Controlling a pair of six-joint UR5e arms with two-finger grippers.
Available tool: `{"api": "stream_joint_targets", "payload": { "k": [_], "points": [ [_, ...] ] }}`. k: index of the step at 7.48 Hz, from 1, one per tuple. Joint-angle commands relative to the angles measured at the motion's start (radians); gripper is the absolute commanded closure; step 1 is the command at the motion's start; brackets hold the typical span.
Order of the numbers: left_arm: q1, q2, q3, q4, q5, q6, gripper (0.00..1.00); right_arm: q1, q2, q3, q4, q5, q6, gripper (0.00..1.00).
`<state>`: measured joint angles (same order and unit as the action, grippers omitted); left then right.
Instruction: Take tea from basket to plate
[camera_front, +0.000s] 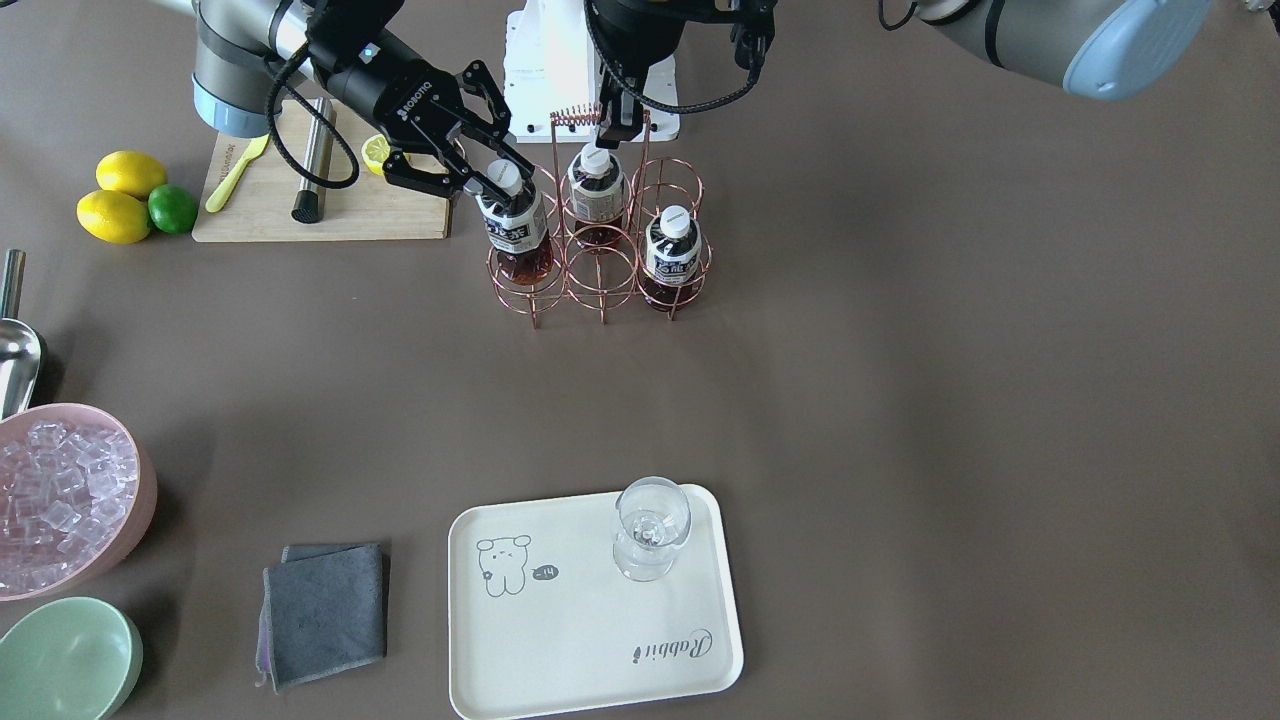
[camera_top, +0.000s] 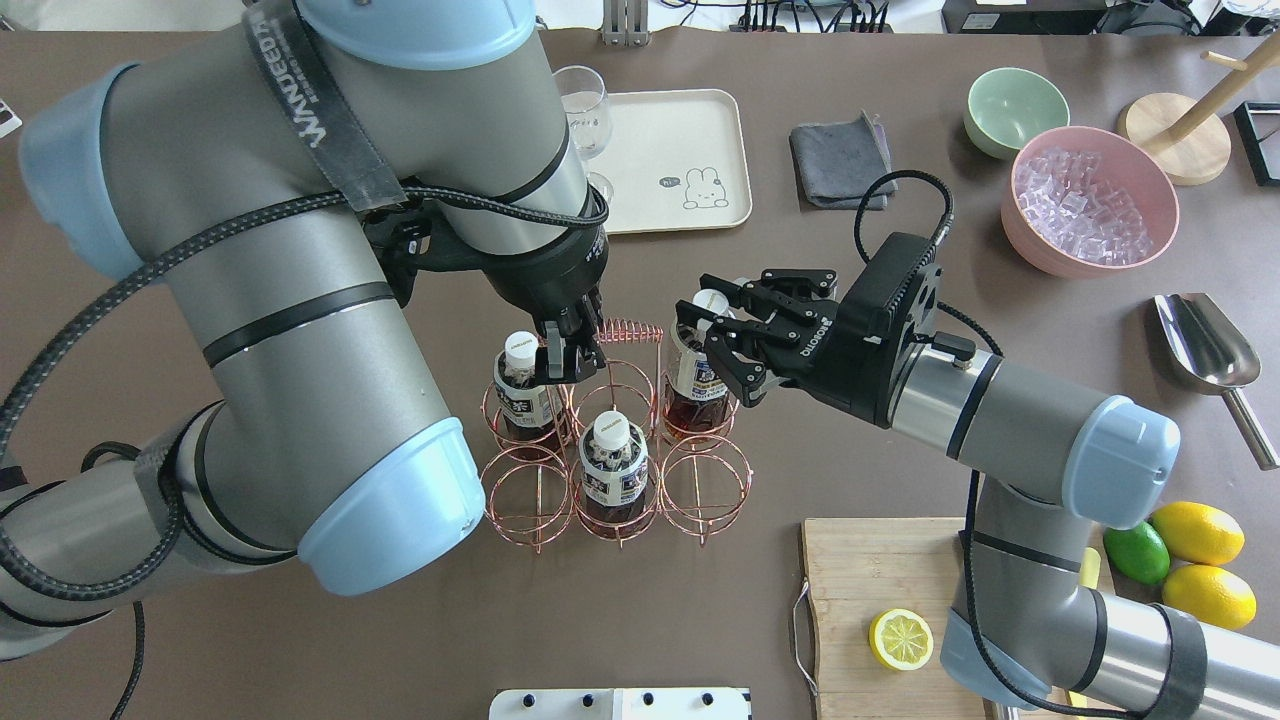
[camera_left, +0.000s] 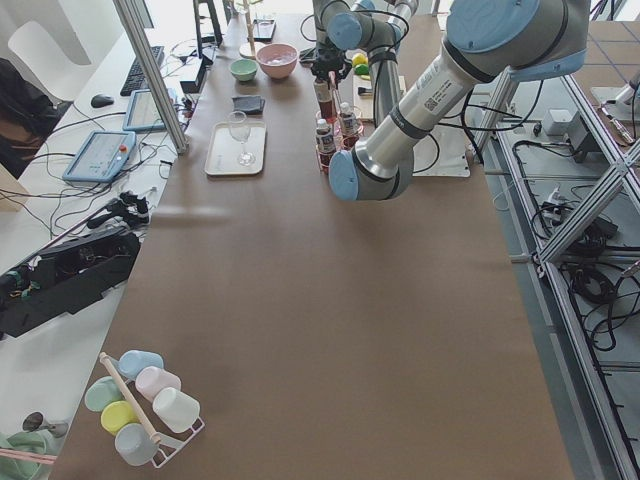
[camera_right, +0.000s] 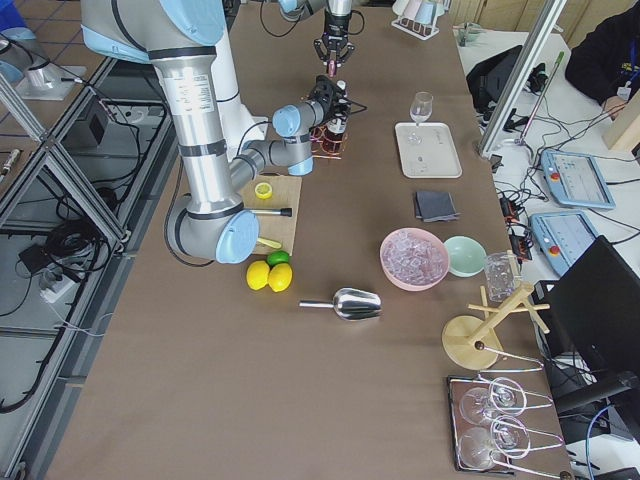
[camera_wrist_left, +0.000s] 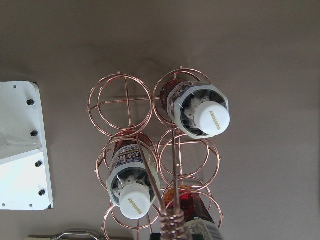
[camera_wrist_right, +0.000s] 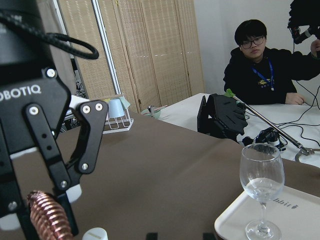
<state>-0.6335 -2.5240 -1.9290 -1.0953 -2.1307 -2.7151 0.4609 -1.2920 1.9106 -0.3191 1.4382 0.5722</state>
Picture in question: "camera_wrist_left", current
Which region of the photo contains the copper wire bottle basket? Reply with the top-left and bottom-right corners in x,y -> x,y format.
87,67 -> 224,240

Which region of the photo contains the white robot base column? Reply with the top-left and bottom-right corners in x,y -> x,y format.
0,81 -> 54,211

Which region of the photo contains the wooden cutting board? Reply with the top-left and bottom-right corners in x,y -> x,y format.
25,229 -> 106,240

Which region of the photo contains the tea bottle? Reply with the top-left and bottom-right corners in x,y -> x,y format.
159,185 -> 223,240
159,79 -> 231,139
106,130 -> 160,220

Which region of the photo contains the tea bottle front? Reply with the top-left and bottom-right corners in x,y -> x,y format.
159,79 -> 231,139

